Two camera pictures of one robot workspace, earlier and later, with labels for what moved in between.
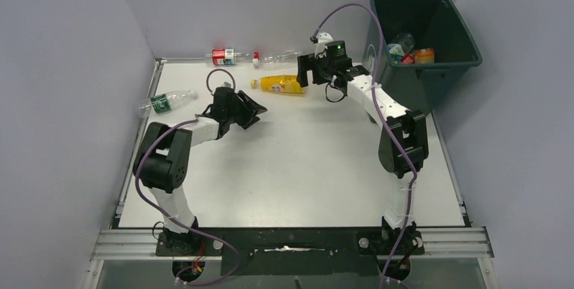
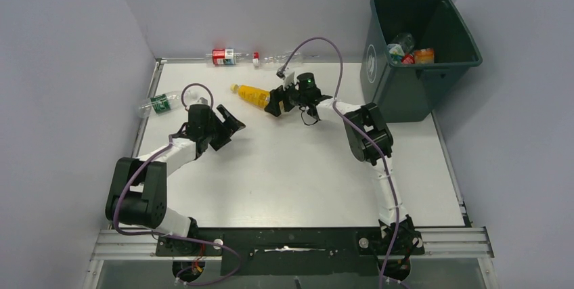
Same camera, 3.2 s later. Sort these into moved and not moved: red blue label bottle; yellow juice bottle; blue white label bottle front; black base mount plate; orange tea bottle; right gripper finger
Moved: yellow juice bottle; right gripper finger
Not moved: orange tea bottle; blue white label bottle front; black base mount plate; red blue label bottle
